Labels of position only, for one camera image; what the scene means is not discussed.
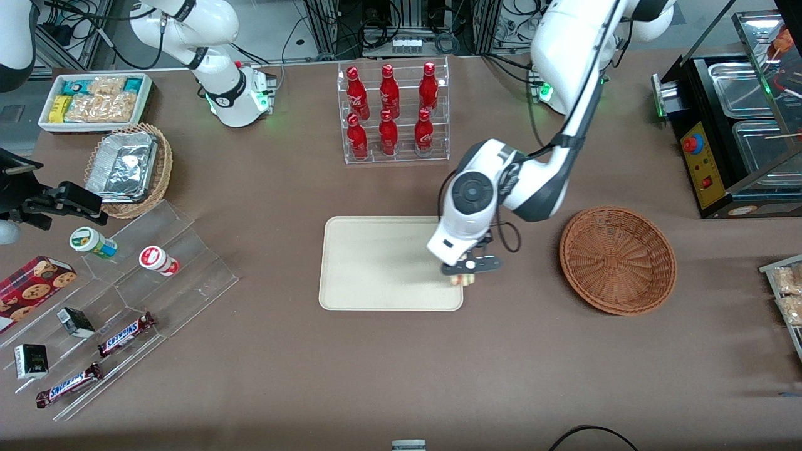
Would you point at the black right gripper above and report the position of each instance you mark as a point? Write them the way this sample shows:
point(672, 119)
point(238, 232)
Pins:
point(19, 193)

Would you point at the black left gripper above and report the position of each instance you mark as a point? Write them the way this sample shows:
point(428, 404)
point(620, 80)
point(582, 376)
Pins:
point(487, 240)

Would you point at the triangular sandwich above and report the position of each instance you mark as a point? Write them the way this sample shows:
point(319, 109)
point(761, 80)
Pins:
point(462, 280)

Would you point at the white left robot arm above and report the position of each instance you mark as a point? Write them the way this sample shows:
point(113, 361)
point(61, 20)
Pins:
point(564, 50)

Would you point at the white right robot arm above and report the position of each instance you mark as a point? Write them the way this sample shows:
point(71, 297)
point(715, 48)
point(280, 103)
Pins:
point(219, 94)

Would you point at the tan wicker basket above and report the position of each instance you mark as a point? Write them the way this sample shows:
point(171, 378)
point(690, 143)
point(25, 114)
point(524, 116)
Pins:
point(161, 178)

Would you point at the cream rectangular tray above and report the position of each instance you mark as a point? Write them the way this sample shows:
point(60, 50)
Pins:
point(376, 263)

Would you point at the brown round wicker basket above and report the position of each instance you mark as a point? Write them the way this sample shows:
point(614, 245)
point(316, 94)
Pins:
point(617, 263)

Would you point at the grey tray with snacks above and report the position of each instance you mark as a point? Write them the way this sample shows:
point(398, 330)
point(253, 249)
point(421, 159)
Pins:
point(767, 269)

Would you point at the green label yogurt cup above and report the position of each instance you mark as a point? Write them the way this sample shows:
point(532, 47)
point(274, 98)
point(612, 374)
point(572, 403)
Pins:
point(91, 242)

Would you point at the silver foil container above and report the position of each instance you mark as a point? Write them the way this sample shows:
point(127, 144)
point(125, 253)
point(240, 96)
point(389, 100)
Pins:
point(122, 169)

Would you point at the red label yogurt cup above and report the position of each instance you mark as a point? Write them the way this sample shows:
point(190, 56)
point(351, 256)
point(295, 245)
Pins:
point(158, 260)

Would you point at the clear cracker bag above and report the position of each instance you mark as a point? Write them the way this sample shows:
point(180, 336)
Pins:
point(100, 109)
point(106, 86)

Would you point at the red plaid cookie box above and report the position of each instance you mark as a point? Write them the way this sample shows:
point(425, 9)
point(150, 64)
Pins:
point(31, 291)

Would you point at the yellow snack pack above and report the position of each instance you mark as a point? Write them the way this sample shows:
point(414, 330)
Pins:
point(59, 109)

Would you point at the teal snack pack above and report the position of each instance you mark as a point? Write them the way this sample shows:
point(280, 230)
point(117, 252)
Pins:
point(133, 84)
point(75, 86)

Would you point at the clear acrylic tiered display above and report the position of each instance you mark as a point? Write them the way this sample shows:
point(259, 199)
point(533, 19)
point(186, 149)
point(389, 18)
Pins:
point(188, 282)

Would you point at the white rectangular snack bin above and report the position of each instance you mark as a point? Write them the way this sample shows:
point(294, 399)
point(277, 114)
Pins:
point(145, 94)

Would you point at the clear acrylic bottle rack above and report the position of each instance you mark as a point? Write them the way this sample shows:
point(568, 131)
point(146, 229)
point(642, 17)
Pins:
point(404, 160)

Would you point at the brown snickers bar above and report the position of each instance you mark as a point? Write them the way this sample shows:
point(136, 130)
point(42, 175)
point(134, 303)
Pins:
point(125, 334)
point(69, 385)

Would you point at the red cola bottle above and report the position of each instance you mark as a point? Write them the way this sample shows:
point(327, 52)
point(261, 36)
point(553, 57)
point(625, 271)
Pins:
point(424, 138)
point(357, 141)
point(358, 97)
point(388, 138)
point(428, 91)
point(390, 94)

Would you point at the small black white box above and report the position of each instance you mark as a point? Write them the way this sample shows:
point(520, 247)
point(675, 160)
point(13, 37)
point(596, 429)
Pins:
point(31, 361)

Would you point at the grey white edge device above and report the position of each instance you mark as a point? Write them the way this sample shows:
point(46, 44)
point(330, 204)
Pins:
point(408, 446)

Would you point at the white power strip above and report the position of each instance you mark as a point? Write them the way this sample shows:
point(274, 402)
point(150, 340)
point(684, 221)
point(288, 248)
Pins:
point(407, 44)

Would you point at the black food warmer machine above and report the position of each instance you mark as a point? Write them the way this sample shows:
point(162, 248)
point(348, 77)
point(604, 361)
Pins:
point(705, 181)

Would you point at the steel warmer pan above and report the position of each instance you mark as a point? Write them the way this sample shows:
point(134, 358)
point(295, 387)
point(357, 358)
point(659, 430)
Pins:
point(761, 153)
point(739, 91)

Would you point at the clear pastry bag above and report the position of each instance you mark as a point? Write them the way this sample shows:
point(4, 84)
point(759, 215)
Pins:
point(788, 280)
point(792, 310)

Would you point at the fried food skewer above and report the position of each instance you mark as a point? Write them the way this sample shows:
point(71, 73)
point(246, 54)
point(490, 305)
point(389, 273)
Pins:
point(783, 41)

